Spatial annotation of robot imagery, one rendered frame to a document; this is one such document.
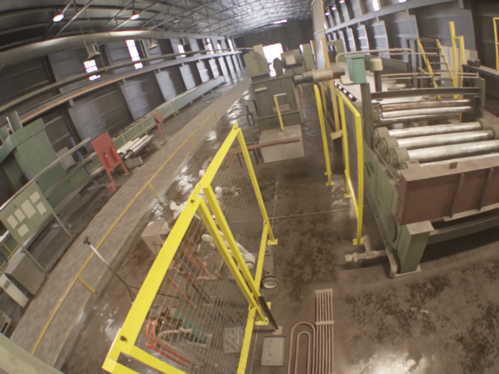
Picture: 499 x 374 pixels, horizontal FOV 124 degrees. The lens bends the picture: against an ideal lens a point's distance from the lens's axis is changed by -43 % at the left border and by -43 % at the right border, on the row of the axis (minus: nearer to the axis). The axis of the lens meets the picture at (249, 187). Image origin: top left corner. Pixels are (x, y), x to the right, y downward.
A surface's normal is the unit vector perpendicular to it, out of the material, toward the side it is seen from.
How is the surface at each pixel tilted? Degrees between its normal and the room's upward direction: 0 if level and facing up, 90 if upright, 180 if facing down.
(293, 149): 90
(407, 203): 90
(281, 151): 90
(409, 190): 90
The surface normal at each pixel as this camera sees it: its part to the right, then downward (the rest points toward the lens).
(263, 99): -0.15, 0.56
